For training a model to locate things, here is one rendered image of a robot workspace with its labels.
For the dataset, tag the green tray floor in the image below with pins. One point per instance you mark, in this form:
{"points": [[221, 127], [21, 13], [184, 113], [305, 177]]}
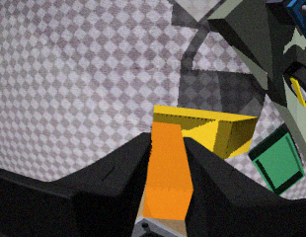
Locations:
{"points": [[278, 164]]}

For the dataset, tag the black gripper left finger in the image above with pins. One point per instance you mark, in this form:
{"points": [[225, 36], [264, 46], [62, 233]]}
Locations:
{"points": [[99, 201]]}

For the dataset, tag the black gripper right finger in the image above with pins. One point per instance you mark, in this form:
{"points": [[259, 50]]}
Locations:
{"points": [[226, 203]]}

